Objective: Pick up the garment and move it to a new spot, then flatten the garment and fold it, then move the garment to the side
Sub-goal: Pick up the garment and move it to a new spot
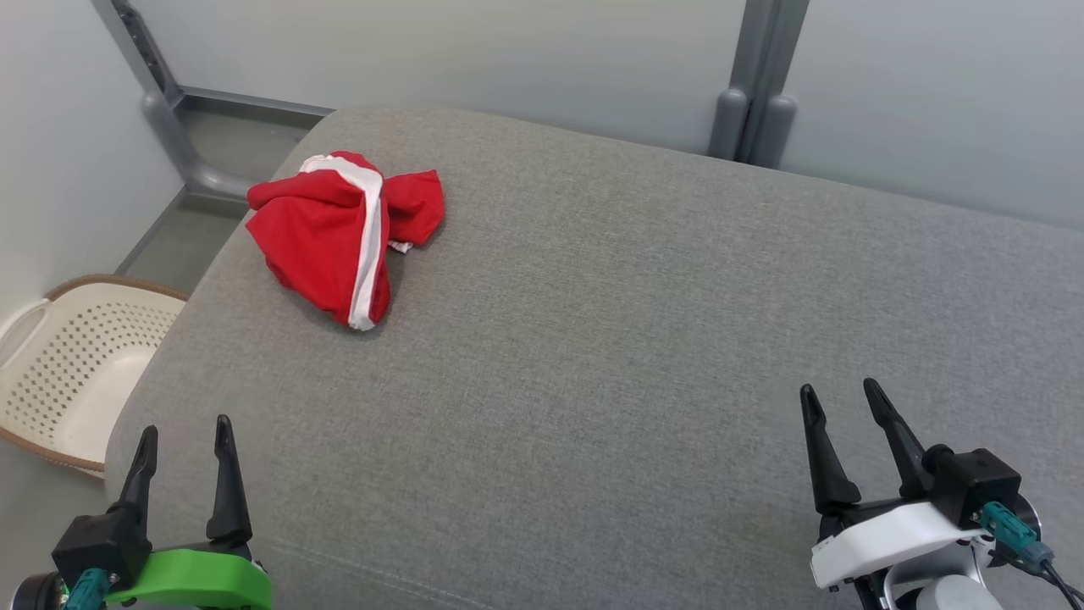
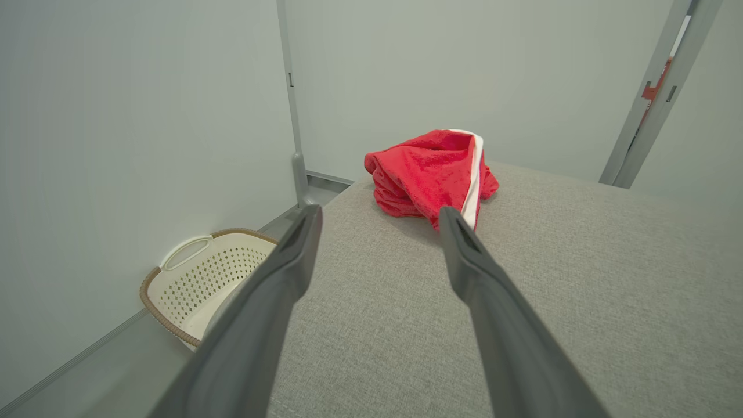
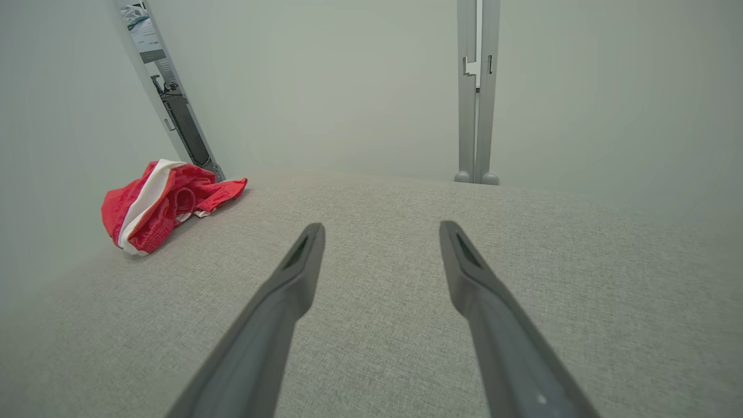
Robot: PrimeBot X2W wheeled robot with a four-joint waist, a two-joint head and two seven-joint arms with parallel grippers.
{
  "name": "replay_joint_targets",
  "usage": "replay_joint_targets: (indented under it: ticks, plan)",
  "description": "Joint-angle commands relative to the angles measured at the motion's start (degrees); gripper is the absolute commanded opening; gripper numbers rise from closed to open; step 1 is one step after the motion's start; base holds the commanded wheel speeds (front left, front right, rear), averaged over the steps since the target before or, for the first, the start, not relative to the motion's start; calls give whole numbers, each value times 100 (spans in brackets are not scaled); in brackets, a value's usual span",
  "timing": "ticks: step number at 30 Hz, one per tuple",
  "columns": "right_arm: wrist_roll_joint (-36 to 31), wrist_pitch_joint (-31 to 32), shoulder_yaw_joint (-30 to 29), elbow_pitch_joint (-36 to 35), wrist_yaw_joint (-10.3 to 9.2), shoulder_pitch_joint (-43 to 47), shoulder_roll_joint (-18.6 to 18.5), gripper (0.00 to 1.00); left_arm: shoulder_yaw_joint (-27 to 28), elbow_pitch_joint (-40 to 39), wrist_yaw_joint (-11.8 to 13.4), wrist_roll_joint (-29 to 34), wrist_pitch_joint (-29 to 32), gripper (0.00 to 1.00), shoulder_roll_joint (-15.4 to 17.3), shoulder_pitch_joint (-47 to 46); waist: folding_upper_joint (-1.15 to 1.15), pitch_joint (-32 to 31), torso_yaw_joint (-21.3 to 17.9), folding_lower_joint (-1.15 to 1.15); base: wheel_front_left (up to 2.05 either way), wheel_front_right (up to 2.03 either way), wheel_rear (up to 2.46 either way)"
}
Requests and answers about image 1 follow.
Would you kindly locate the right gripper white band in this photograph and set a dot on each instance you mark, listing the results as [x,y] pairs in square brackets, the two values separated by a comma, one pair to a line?
[889,534]

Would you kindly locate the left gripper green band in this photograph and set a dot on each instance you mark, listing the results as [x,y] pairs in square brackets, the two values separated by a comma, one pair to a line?
[195,580]

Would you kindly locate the red shorts with white stripe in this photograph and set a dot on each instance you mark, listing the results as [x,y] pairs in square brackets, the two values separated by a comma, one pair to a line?
[313,237]

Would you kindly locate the cream perforated laundry basket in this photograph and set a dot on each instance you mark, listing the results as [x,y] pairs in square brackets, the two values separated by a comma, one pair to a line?
[76,381]

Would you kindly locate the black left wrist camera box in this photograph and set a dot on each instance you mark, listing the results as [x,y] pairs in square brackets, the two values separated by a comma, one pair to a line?
[97,546]

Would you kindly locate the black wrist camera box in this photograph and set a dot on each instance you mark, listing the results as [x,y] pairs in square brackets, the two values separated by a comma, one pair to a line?
[97,546]
[974,487]

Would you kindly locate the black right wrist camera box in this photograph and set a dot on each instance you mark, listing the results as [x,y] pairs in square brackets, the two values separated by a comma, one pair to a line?
[974,487]

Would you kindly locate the grey corner partition post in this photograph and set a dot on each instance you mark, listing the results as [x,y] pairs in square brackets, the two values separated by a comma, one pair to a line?
[165,119]

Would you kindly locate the grey partition base rail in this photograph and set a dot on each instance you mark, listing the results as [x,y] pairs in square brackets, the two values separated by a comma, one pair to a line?
[254,102]

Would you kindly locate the grey double partition post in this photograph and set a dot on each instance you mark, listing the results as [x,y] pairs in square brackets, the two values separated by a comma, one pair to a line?
[758,85]

